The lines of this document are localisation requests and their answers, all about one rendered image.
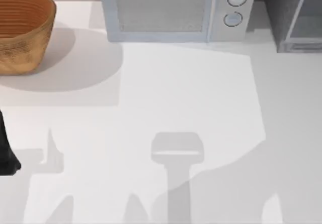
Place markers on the pale microwave oven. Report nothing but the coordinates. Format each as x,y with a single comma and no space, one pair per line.
249,27

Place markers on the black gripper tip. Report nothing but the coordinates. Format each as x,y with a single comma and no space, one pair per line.
5,156

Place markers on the microwave oven door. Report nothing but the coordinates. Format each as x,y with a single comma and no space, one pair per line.
161,36

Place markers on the grey cabinet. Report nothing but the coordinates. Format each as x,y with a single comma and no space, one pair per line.
281,12

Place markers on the brown woven basket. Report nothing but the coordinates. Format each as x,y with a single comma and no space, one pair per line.
22,47

